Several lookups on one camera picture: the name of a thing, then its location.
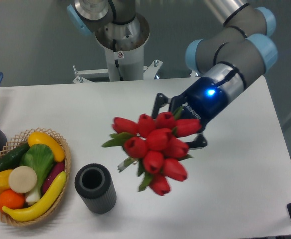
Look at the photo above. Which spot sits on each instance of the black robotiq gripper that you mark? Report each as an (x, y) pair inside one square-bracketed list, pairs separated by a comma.
[(202, 101)]

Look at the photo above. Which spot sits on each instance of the red tulip bouquet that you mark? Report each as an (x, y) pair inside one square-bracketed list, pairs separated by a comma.
[(155, 145)]

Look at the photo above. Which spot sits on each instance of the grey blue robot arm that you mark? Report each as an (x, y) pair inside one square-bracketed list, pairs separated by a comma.
[(227, 63)]

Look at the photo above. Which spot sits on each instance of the dark grey ribbed vase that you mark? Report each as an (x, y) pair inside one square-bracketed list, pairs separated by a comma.
[(94, 185)]

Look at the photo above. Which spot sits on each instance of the purple sweet potato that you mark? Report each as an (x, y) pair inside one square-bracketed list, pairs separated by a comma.
[(58, 168)]

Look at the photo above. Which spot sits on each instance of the green bok choy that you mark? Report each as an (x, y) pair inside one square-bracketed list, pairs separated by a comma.
[(40, 158)]

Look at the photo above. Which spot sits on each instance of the woven wicker basket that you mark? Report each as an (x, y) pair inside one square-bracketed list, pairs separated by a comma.
[(21, 139)]

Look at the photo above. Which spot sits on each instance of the beige round disc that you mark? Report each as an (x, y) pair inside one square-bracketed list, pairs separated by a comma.
[(22, 179)]

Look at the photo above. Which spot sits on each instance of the dark green cucumber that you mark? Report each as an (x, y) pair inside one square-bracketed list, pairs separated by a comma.
[(12, 159)]

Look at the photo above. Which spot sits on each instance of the yellow banana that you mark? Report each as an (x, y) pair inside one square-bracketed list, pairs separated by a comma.
[(43, 205)]

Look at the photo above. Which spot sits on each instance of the orange fruit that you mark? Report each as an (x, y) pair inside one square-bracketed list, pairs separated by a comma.
[(11, 199)]

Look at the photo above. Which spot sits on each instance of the yellow bell pepper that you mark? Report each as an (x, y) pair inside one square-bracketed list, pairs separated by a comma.
[(4, 180)]

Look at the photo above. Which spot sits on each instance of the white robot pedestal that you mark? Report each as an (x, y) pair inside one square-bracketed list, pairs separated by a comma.
[(124, 51)]

